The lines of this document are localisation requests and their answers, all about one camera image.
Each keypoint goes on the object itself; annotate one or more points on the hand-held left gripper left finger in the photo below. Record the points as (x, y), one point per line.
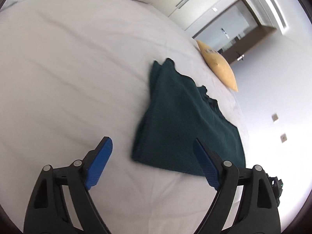
(98, 163)

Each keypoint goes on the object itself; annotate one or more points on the white ceiling air vent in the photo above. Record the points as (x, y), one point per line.
(273, 4)

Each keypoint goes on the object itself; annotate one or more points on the beige wall socket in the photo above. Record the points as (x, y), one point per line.
(283, 138)
(275, 117)

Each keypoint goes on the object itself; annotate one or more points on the yellow pillow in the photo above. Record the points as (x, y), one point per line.
(220, 65)

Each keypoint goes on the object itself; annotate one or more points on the wall switch panel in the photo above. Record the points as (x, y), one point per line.
(224, 32)

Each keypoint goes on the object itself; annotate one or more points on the dark green sweater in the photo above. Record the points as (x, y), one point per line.
(180, 126)

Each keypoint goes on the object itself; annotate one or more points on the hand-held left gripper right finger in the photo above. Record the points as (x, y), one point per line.
(206, 163)

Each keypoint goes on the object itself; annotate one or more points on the brown door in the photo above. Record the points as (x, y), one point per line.
(251, 43)

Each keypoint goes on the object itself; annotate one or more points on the white bed sheet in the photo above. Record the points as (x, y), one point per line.
(73, 78)

